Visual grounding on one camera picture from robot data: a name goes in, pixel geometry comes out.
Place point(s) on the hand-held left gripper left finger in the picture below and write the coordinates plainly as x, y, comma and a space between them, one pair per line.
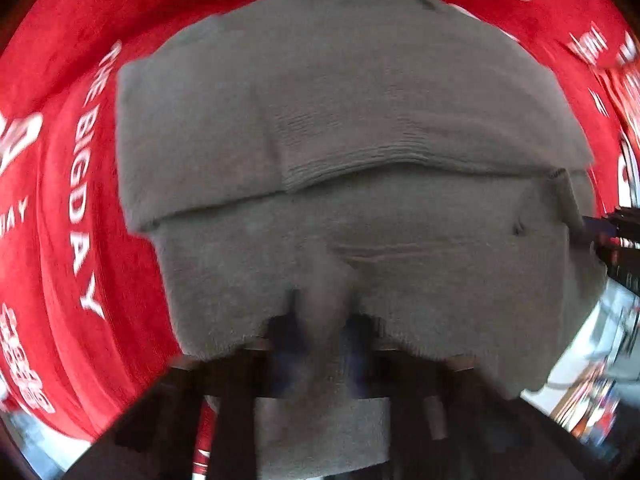
286, 360

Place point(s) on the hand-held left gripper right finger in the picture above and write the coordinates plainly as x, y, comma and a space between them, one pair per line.
357, 360

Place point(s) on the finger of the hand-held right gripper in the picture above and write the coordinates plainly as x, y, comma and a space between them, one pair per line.
622, 265
612, 225

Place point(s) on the grey knit sweater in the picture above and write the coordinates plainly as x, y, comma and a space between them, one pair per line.
350, 210

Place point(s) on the red printed blanket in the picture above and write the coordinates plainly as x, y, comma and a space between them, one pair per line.
75, 210

